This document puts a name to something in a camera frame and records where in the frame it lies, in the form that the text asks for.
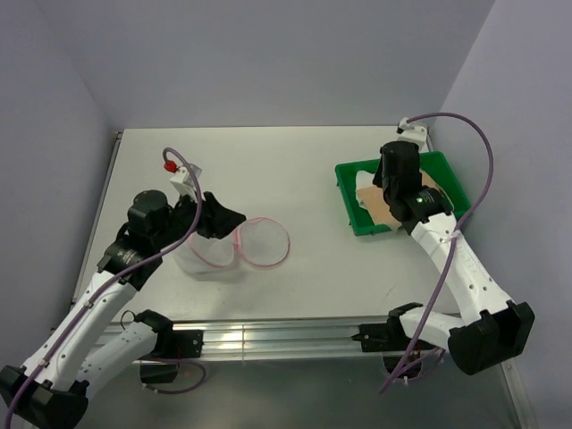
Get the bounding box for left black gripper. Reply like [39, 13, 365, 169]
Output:
[152, 186, 246, 249]

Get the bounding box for beige bra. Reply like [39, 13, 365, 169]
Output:
[357, 172, 452, 233]

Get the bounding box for white mesh laundry bag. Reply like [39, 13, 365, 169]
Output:
[172, 217, 291, 283]

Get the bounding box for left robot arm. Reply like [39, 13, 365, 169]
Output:
[1, 189, 247, 428]

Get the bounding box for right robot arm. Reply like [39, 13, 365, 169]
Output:
[374, 141, 534, 375]

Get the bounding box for white cloth in bin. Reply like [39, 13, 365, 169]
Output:
[355, 170, 383, 209]

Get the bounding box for green plastic bin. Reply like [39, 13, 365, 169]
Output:
[334, 151, 470, 236]

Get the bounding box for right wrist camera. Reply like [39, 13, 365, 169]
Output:
[397, 117, 428, 148]

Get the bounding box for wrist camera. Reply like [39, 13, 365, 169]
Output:
[164, 160, 198, 202]
[397, 117, 428, 148]

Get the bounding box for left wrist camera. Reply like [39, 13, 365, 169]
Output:
[164, 160, 198, 202]

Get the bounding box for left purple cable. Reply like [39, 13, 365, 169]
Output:
[4, 147, 206, 412]

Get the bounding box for purple cable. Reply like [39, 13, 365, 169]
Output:
[4, 147, 206, 412]
[378, 113, 496, 394]

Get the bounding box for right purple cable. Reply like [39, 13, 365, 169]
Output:
[378, 113, 496, 394]

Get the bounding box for aluminium frame rail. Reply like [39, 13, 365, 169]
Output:
[21, 129, 537, 429]

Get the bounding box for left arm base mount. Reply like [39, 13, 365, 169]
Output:
[139, 330, 206, 386]

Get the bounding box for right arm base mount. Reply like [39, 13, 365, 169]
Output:
[351, 319, 434, 381]

